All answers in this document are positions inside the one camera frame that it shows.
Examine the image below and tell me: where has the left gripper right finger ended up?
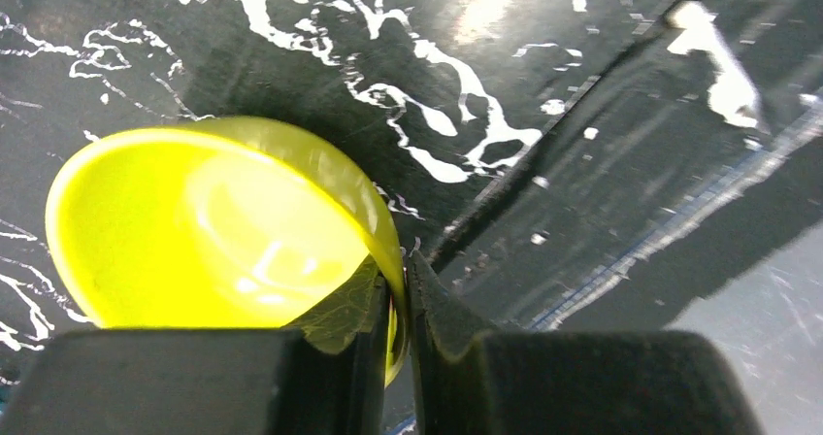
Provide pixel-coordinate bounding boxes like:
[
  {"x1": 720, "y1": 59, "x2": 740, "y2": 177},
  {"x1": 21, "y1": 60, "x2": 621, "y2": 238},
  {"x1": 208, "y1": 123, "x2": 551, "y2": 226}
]
[{"x1": 407, "y1": 253, "x2": 762, "y2": 434}]

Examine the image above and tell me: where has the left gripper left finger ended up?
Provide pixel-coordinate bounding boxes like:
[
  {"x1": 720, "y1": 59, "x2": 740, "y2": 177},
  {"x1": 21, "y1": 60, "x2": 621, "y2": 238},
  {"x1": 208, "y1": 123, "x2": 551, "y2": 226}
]
[{"x1": 1, "y1": 264, "x2": 389, "y2": 434}]

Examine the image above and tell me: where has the yellow rimmed bowl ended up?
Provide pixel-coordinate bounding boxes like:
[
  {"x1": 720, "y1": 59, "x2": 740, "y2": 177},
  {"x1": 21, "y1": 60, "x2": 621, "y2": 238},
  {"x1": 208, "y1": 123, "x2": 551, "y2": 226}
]
[{"x1": 44, "y1": 117, "x2": 409, "y2": 382}]

